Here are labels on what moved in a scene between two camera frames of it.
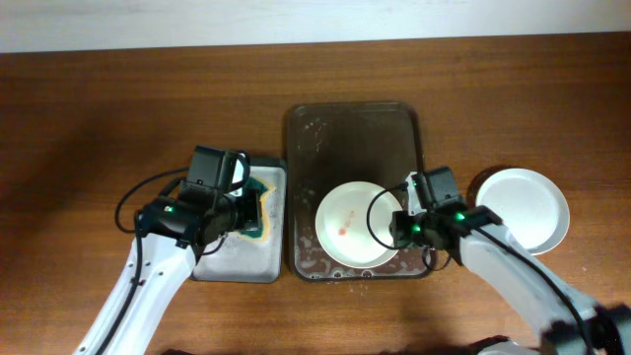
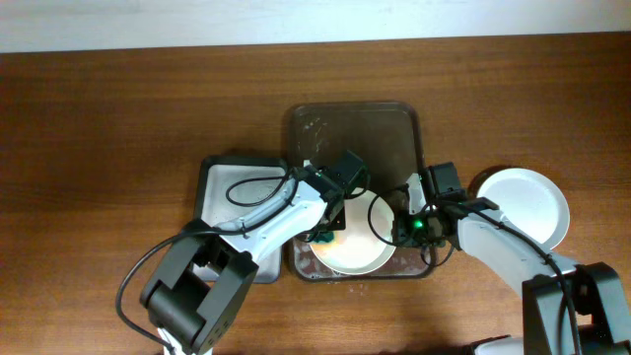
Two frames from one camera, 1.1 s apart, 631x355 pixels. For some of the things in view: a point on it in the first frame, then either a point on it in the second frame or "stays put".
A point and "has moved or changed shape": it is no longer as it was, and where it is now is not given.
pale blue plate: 532,206 stays put
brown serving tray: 332,144 stays put
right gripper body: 413,230 stays put
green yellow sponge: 259,234 has moved or changed shape
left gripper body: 244,212 -> 338,225
